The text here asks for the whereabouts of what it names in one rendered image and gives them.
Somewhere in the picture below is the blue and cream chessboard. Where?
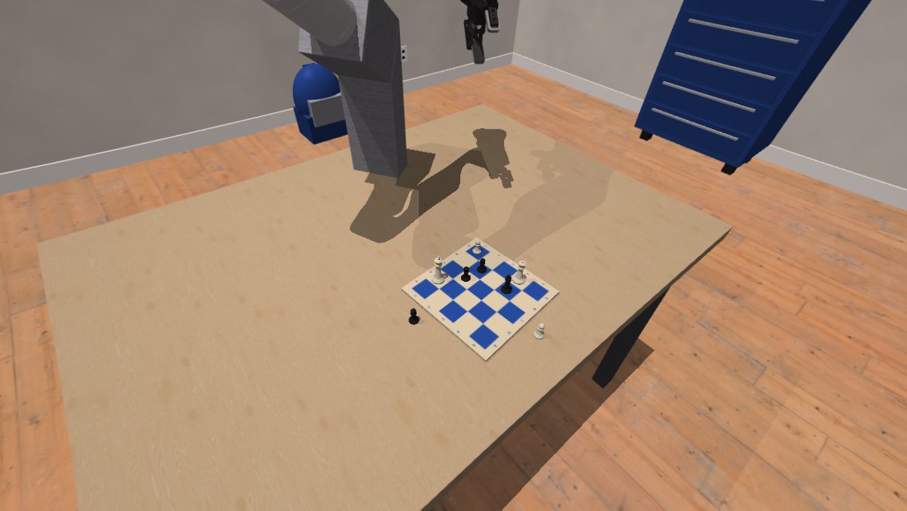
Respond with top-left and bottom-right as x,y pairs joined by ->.
402,237 -> 559,362

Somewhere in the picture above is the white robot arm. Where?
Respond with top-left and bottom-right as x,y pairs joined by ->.
262,0 -> 356,46

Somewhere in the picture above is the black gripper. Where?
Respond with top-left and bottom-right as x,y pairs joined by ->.
460,0 -> 500,64

